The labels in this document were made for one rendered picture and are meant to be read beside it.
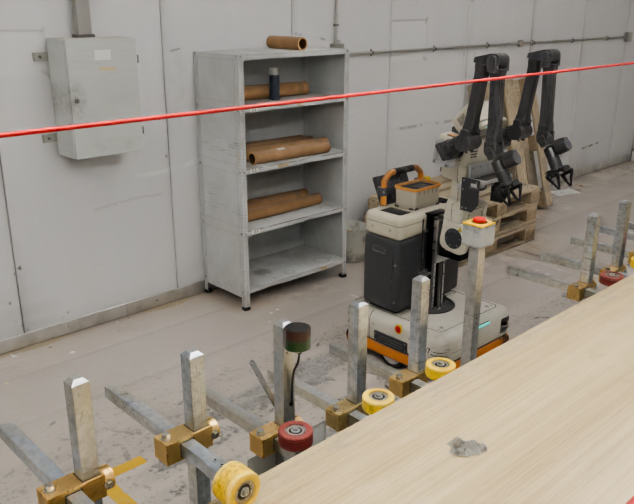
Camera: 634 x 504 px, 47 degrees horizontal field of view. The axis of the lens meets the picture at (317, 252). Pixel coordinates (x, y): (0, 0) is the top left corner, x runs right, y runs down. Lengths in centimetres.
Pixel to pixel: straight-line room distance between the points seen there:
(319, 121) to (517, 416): 352
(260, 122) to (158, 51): 88
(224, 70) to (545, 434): 309
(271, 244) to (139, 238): 106
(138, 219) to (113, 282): 41
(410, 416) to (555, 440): 33
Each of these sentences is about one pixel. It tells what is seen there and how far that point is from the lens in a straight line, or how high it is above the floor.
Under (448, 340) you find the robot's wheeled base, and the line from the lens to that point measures 367.
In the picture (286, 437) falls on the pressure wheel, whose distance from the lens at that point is 168.
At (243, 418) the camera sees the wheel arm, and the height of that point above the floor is 86.
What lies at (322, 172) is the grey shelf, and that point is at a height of 71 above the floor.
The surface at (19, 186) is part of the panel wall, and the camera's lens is 416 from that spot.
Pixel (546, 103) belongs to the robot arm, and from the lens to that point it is 364.
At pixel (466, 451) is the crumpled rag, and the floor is 91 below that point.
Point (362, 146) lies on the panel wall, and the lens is 566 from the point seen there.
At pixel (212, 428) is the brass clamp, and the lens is 162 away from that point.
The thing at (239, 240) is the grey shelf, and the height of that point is 46.
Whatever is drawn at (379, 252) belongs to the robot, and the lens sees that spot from 378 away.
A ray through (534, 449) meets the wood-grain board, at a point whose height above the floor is 90.
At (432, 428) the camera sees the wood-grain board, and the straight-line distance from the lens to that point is 174.
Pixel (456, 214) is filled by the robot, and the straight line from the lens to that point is 362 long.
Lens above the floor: 183
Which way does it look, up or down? 19 degrees down
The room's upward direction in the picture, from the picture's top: straight up
